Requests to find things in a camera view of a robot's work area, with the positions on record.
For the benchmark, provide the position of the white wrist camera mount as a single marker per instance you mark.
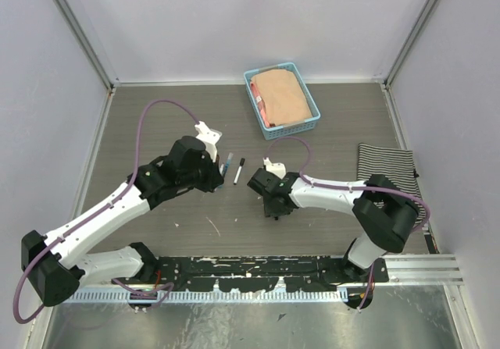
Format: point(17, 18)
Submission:
point(209, 137)
point(276, 168)

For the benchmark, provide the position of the short white pen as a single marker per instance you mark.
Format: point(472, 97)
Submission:
point(239, 169)

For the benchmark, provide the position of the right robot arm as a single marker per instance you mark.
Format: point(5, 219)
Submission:
point(387, 215)

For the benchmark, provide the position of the teal pen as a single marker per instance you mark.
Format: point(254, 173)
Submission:
point(227, 165)

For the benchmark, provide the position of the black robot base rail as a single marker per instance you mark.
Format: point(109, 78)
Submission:
point(264, 273)

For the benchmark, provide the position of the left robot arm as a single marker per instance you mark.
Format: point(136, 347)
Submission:
point(60, 262)

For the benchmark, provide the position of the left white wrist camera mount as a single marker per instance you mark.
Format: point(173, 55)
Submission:
point(209, 137)

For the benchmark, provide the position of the light blue perforated basket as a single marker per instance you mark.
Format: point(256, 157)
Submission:
point(271, 133)

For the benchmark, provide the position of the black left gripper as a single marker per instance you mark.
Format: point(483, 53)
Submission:
point(215, 178)

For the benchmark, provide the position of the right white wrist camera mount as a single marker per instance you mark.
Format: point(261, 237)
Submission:
point(276, 168)

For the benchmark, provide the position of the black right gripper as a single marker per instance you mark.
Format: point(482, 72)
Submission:
point(271, 211)

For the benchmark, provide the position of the light blue slotted cable duct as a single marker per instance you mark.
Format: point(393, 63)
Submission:
point(116, 295)

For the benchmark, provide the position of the peach folded towel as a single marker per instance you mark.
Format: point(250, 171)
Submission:
point(279, 98)

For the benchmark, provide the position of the black white striped cloth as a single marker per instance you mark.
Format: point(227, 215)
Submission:
point(396, 164)

